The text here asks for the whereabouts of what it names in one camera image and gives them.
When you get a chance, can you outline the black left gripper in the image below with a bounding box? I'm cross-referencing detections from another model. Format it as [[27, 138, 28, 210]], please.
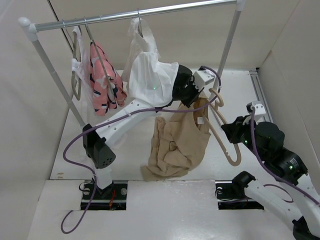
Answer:
[[173, 77, 204, 109]]

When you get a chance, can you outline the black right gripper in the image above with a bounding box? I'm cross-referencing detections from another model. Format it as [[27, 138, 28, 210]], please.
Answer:
[[222, 114, 267, 161]]

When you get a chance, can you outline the beige wooden hanger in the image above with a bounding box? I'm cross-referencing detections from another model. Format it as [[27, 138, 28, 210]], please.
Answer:
[[204, 88, 242, 167]]

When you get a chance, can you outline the beige t shirt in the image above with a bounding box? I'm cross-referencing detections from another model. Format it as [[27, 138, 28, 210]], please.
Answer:
[[141, 107, 211, 182]]

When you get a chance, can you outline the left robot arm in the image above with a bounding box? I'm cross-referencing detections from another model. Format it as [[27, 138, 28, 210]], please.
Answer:
[[82, 65, 216, 199]]

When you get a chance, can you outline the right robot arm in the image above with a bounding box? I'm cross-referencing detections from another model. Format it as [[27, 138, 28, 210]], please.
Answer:
[[215, 115, 320, 240]]

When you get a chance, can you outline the grey hanger with blouse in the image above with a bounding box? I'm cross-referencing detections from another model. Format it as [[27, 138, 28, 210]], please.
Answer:
[[136, 9, 145, 39]]

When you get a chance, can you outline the grey hanger with pink garment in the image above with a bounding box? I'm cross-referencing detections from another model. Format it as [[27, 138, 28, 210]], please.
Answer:
[[83, 17, 117, 103]]

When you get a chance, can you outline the white pleated blouse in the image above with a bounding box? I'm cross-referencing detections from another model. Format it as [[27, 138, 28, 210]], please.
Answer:
[[121, 17, 179, 108]]

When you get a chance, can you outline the pink patterned garment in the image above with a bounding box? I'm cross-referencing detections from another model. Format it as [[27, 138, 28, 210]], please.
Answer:
[[89, 42, 127, 116]]

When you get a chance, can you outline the white tank top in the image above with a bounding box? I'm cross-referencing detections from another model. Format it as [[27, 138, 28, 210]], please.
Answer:
[[77, 31, 96, 116]]

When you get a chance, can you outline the silver white clothes rack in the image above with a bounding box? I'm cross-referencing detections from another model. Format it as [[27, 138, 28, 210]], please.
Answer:
[[18, 0, 246, 127]]

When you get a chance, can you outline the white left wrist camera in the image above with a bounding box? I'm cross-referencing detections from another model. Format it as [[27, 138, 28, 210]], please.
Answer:
[[193, 69, 216, 90]]

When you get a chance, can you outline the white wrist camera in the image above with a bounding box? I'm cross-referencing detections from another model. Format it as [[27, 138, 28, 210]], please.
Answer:
[[193, 69, 216, 90], [244, 101, 267, 125]]

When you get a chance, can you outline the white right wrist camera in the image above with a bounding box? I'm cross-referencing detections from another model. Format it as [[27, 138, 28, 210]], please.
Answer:
[[244, 101, 267, 125]]

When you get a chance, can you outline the aluminium rail on table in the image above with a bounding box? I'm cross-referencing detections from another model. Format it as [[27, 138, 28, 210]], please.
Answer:
[[249, 70, 274, 123]]

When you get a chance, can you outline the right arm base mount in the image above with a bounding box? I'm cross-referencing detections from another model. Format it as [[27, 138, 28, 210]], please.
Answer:
[[214, 171, 264, 210]]

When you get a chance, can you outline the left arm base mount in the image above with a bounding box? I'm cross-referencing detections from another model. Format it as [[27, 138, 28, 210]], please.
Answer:
[[78, 180, 128, 211]]

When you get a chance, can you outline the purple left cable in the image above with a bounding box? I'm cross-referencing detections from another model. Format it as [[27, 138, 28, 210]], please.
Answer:
[[60, 65, 223, 234]]

